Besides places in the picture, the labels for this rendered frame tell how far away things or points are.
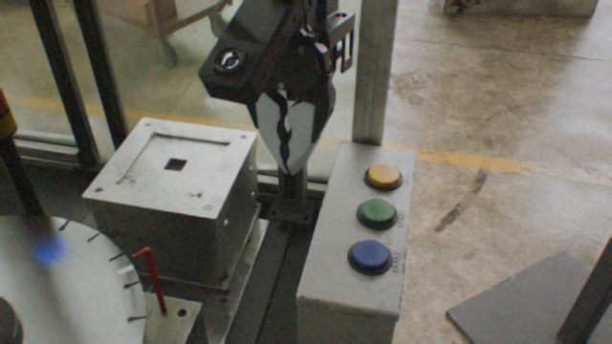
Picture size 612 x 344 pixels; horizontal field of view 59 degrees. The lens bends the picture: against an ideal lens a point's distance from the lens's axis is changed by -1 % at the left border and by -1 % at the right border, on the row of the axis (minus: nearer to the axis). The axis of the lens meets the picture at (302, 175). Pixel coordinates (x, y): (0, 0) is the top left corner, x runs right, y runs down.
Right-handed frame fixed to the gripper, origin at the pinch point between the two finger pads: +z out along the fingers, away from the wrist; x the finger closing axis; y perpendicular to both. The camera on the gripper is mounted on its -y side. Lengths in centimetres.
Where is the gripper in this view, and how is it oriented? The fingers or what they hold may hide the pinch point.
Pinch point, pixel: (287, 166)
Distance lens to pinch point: 53.6
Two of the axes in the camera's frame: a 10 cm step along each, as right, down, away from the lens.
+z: 0.0, 8.3, 5.6
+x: -8.9, -2.5, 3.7
